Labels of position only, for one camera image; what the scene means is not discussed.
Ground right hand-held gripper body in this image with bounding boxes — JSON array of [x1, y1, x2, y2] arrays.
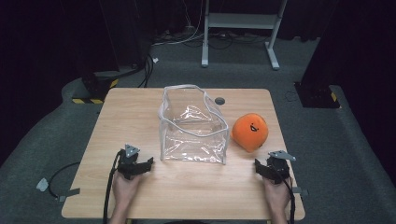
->
[[265, 149, 297, 185]]

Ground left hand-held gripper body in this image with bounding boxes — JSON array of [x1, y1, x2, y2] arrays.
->
[[116, 143, 141, 181]]

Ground orange plush toy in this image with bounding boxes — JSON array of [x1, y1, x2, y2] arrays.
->
[[231, 112, 270, 153]]

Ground clear plastic bag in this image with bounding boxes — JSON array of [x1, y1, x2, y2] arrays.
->
[[158, 83, 231, 165]]

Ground person's left hand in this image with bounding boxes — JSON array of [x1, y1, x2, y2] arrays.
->
[[111, 171, 141, 205]]

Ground person's right hand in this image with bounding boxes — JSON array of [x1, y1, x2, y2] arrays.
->
[[262, 178, 293, 213]]

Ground grey tape at table edge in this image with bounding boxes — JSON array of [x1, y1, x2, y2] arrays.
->
[[292, 186, 309, 197]]

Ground long grey tape strip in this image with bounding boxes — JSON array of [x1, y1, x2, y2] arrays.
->
[[58, 188, 81, 203]]

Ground striped black stand base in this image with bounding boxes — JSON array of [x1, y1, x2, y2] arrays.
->
[[71, 70, 120, 105]]

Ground small grey tape piece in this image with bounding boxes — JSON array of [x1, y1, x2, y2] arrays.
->
[[35, 177, 50, 192]]

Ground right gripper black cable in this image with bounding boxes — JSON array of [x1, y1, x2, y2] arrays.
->
[[272, 166, 296, 224]]

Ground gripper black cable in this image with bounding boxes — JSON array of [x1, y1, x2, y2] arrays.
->
[[102, 149, 124, 224], [272, 166, 296, 224]]

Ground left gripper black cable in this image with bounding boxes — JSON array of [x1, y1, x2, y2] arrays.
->
[[102, 149, 124, 224]]

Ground black floor cable loop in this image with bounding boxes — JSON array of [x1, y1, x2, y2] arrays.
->
[[48, 161, 81, 200]]

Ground black hanging cables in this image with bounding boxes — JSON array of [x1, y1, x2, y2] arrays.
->
[[137, 53, 155, 89]]

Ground floor cable bundle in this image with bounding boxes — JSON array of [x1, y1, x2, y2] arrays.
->
[[151, 26, 270, 50]]

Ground white metal stand frame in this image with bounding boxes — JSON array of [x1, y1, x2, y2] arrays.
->
[[201, 0, 290, 71]]

